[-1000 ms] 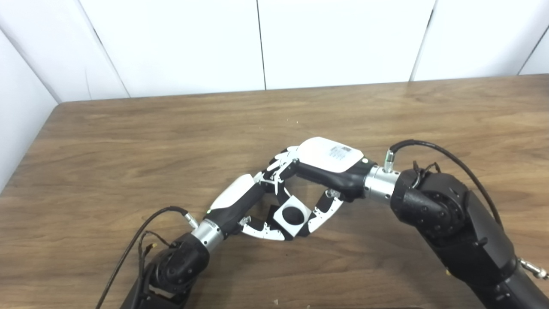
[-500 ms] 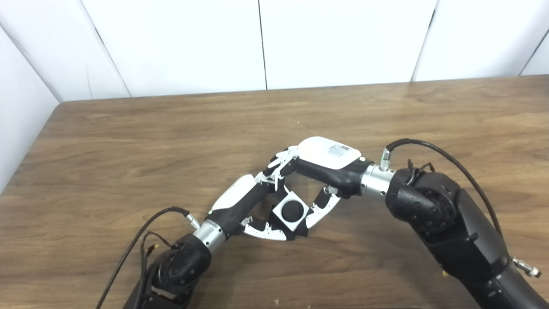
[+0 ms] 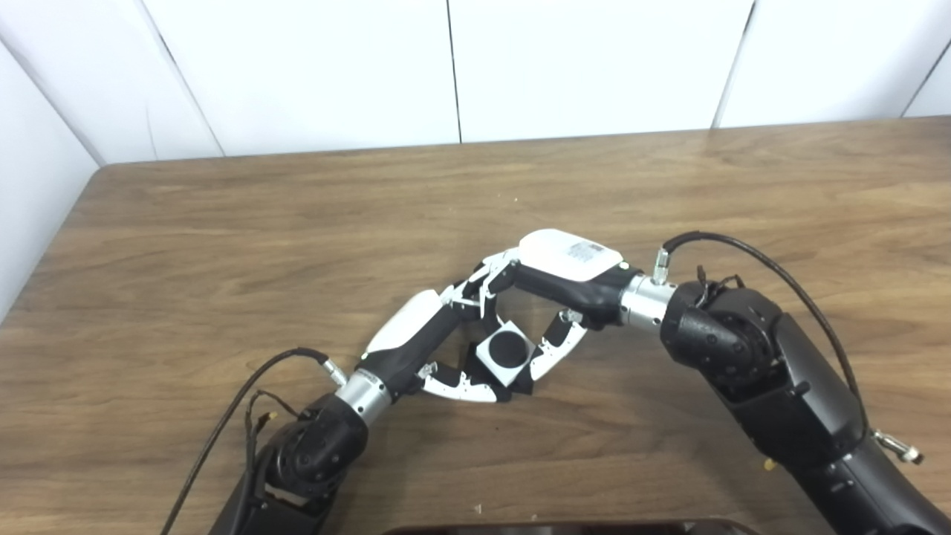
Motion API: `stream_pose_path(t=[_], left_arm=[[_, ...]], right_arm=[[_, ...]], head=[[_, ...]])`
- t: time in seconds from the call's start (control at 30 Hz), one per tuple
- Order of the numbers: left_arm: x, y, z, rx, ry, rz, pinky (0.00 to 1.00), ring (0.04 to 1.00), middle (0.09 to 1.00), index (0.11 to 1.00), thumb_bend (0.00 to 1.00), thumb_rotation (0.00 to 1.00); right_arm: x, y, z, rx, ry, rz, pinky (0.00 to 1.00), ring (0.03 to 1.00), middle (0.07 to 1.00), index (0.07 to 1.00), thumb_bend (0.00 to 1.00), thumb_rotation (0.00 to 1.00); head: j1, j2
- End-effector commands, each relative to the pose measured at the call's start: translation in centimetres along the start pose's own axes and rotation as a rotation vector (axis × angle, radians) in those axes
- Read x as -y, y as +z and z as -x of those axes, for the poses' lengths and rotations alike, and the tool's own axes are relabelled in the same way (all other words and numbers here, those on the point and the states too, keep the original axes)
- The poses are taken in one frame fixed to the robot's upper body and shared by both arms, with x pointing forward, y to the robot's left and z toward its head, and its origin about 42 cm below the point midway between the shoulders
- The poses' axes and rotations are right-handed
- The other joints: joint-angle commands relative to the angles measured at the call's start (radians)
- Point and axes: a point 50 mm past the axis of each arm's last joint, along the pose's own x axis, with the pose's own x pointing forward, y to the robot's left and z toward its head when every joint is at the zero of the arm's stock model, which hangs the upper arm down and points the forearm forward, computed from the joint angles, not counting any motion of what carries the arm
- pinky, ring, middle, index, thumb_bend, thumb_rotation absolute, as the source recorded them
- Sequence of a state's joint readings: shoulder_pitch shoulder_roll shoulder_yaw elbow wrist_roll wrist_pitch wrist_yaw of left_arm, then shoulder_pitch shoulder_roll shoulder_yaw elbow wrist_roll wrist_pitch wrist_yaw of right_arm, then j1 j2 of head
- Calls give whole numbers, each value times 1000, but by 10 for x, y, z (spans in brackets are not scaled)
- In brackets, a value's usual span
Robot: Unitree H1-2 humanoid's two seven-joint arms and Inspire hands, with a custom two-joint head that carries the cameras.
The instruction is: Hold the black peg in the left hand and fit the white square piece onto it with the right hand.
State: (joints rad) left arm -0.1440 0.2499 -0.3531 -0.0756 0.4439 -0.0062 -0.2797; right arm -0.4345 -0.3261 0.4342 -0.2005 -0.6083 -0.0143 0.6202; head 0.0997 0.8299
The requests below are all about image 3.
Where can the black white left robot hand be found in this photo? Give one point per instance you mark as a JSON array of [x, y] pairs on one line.
[[409, 327]]

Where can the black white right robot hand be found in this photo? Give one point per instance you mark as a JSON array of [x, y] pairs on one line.
[[572, 267]]

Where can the black peg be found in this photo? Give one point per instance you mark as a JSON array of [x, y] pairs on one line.
[[507, 348]]

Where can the white square piece with hole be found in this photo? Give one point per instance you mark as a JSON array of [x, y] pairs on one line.
[[513, 377]]

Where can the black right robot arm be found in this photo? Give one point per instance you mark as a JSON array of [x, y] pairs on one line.
[[773, 386]]

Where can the dark robot torso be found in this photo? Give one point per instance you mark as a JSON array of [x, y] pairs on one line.
[[565, 528]]

